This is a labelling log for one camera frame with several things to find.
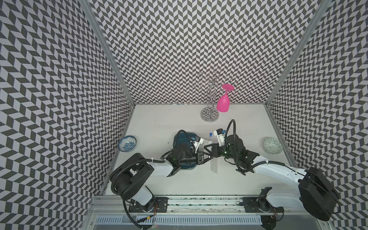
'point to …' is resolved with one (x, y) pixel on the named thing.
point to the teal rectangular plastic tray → (183, 137)
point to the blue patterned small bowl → (127, 143)
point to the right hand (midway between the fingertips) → (205, 149)
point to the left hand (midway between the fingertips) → (212, 158)
